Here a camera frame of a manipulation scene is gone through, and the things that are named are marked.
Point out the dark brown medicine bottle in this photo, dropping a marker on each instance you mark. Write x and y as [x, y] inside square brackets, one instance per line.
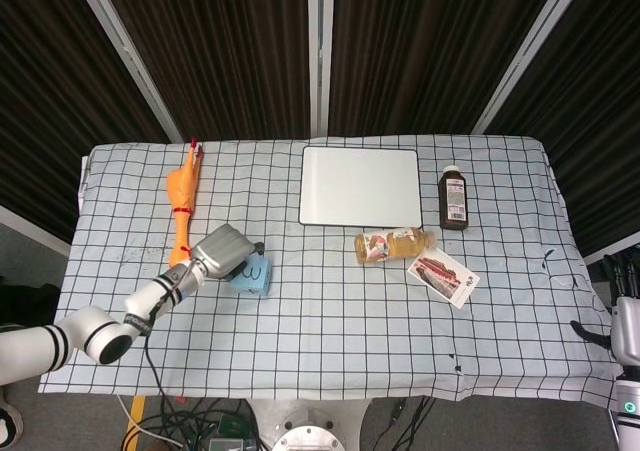
[454, 201]

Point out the white black-grid tablecloth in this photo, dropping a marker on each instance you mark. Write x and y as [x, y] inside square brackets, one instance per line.
[325, 331]

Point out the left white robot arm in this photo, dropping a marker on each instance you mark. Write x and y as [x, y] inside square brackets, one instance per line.
[95, 333]

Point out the tea bottle with illustrated label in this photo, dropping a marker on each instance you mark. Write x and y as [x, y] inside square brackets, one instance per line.
[400, 245]

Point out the red palace postcard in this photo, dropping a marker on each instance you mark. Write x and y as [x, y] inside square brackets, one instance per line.
[442, 276]

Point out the green circuit board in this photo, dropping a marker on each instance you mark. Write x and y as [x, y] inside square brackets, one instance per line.
[232, 423]

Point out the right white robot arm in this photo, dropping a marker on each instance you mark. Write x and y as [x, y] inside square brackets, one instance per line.
[629, 411]

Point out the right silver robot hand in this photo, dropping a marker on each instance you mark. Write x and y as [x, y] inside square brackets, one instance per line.
[627, 326]

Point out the orange rubber chicken toy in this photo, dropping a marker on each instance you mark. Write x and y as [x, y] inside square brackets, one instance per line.
[182, 183]

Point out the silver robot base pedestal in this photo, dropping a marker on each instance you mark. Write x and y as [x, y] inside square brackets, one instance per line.
[310, 426]

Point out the white board with black rim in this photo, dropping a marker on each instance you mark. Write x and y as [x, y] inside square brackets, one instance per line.
[360, 186]

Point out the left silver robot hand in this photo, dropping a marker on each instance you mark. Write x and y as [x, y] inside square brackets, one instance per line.
[222, 251]

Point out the blue cube with black numbers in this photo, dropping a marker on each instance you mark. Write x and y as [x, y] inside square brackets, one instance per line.
[255, 276]

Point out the aluminium frame post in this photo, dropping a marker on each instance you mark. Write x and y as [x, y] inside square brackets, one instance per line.
[530, 56]
[320, 56]
[130, 56]

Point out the dark brown curtain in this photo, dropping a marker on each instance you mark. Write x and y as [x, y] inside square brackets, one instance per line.
[595, 121]
[50, 121]
[425, 51]
[225, 51]

